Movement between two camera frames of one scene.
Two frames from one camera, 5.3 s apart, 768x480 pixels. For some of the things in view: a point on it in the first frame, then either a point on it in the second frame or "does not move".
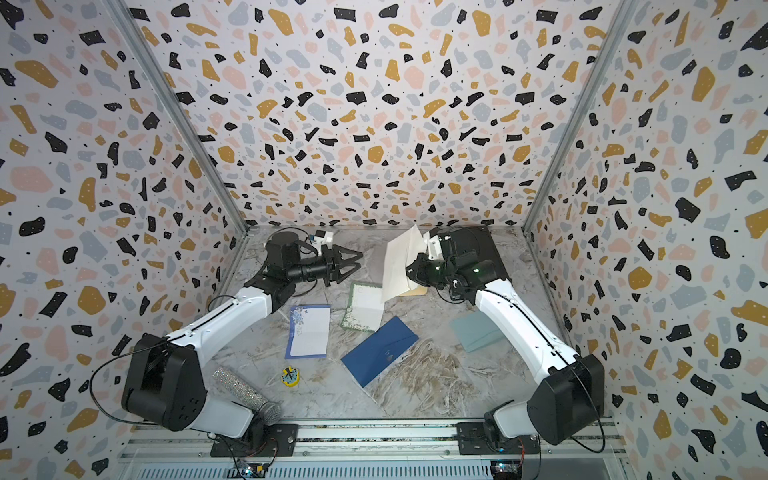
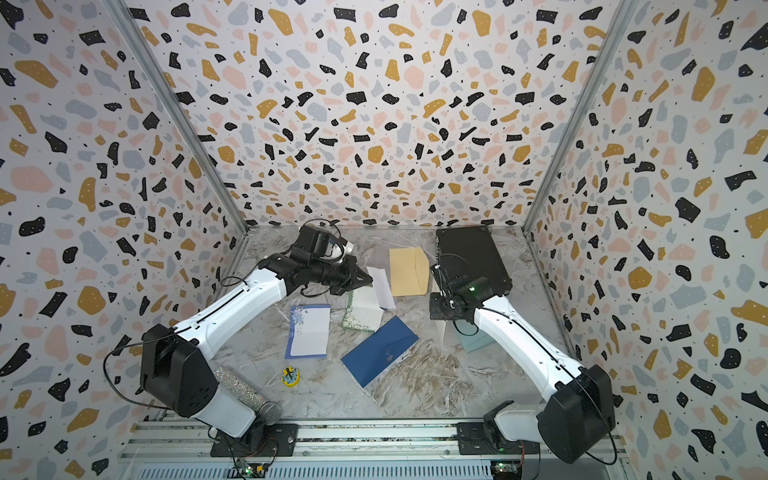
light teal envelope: (476, 331) does not move
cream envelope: (401, 251) -> (438, 333)
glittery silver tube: (268, 412) does not move
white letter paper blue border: (308, 332) does not move
